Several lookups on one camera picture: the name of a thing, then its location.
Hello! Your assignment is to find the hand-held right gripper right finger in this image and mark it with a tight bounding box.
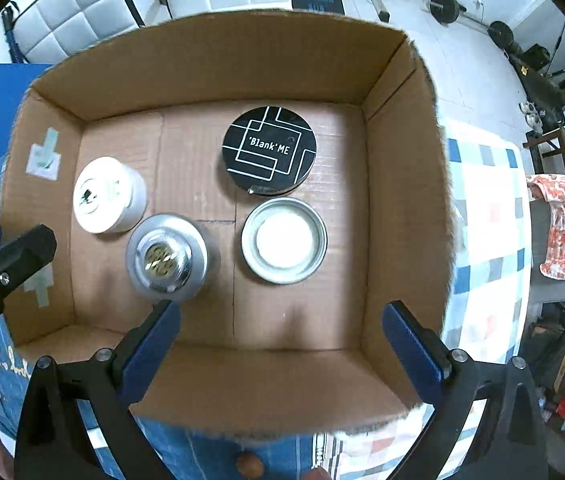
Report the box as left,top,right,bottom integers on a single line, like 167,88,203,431
382,300,550,480

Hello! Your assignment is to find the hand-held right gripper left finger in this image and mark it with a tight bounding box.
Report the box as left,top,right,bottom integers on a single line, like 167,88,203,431
15,299,182,480

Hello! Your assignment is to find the barbell with black weights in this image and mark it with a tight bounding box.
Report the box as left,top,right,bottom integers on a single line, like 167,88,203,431
426,0,515,52

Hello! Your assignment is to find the black bag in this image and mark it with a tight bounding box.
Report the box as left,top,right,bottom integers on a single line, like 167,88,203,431
526,304,565,396

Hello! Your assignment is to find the silver tin white cream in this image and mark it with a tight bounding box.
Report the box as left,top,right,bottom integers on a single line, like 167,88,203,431
240,197,328,284

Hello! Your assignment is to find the blue and black handle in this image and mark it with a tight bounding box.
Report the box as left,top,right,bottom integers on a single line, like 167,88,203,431
1,4,26,63

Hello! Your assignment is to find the white quilted sofa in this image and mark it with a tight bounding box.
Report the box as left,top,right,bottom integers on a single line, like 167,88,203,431
12,0,294,63

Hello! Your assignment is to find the white round jar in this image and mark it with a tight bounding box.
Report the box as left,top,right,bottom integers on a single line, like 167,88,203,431
72,156,148,235

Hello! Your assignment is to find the silver jar gold patterned top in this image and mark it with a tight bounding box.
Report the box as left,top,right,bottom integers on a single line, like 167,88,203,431
125,212,209,302

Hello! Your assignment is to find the checkered tablecloth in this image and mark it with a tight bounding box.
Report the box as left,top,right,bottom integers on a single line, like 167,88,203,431
312,119,534,480

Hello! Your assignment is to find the wooden chair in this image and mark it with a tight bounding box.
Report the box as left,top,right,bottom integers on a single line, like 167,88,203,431
522,125,565,177

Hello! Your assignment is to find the black exercise equipment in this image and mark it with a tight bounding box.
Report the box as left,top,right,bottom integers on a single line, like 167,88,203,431
506,42,565,111

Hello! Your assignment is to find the cardboard box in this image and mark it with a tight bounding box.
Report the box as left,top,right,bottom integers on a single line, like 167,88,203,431
0,9,464,436

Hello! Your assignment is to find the black round compact line print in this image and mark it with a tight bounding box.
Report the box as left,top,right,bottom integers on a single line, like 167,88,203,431
220,105,319,197

